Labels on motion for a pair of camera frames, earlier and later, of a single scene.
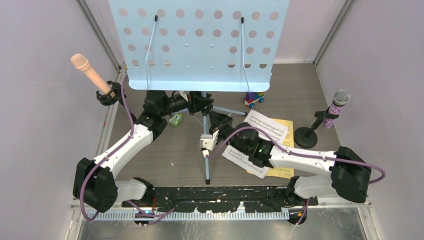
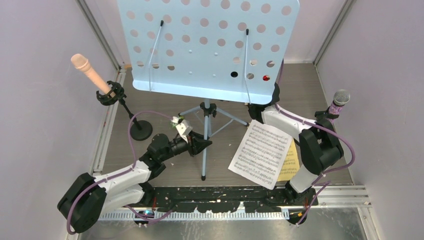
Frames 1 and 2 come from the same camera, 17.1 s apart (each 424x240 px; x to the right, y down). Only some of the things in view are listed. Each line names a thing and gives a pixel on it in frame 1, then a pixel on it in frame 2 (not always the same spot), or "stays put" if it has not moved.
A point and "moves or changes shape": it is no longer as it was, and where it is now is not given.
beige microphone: (81, 62) stays put
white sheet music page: (278, 130) moves or changes shape
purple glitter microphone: (341, 98) stays put
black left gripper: (201, 101) to (198, 143)
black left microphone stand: (113, 96) stays put
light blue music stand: (199, 44) moves or changes shape
